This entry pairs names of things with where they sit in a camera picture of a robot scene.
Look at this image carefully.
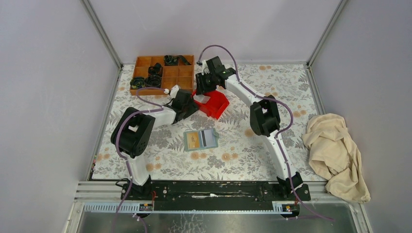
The aluminium frame post right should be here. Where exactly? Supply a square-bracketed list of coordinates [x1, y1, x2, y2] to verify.
[307, 0, 349, 69]

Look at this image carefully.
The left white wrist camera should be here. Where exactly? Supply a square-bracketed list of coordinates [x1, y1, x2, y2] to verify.
[163, 85, 180, 99]

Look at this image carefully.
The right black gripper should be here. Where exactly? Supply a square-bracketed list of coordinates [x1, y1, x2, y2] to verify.
[195, 72, 216, 96]

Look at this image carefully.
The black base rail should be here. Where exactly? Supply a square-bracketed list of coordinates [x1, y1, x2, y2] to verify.
[120, 180, 311, 213]

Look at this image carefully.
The aluminium frame post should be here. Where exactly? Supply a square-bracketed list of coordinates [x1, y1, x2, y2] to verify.
[307, 0, 349, 69]
[80, 0, 123, 69]

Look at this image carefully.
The black strap coil middle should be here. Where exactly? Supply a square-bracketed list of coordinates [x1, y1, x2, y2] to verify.
[147, 63, 164, 77]

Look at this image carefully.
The green card holder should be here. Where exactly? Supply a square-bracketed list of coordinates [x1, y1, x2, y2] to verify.
[184, 128, 220, 151]

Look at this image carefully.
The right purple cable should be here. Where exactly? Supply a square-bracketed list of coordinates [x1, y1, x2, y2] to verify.
[197, 44, 335, 222]

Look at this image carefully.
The black strap coil top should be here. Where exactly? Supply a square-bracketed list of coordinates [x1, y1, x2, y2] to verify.
[164, 55, 192, 67]

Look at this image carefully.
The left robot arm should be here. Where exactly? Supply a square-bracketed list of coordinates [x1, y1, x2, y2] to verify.
[110, 85, 199, 200]

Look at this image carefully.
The orange credit card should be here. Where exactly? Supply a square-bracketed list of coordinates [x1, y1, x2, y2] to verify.
[187, 132, 200, 149]

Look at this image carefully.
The stack of credit cards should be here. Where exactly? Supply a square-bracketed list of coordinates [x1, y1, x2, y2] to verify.
[193, 95, 210, 104]

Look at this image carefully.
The beige crumpled cloth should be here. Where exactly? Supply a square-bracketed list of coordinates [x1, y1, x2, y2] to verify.
[302, 114, 371, 203]

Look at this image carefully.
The floral patterned mat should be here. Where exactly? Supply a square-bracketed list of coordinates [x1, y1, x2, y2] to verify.
[91, 64, 321, 182]

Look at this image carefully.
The aluminium frame post left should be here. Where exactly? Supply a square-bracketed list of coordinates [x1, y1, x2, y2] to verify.
[80, 0, 123, 69]

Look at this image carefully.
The red plastic bin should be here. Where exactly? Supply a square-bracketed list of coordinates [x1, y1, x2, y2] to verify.
[192, 91, 229, 119]

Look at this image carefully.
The orange compartment tray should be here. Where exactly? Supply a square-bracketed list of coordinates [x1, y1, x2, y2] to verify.
[129, 55, 195, 96]

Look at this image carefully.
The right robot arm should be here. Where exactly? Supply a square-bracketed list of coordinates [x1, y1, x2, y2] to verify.
[195, 56, 303, 200]

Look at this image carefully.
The white magnetic stripe card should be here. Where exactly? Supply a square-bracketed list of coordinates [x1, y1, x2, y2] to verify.
[200, 129, 218, 148]

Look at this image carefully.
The black ring coil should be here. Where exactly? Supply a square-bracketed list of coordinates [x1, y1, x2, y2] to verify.
[145, 75, 162, 90]

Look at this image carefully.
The black yellow strap coil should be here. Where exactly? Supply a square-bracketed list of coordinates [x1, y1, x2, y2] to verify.
[130, 76, 147, 90]

